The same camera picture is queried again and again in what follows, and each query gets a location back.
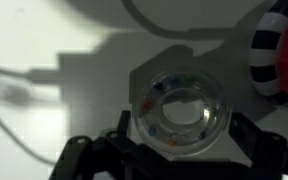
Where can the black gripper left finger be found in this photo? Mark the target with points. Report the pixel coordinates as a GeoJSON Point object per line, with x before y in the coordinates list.
{"type": "Point", "coordinates": [122, 133]}

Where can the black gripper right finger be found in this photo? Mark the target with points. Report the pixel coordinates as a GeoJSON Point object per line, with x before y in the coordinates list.
{"type": "Point", "coordinates": [257, 146]}

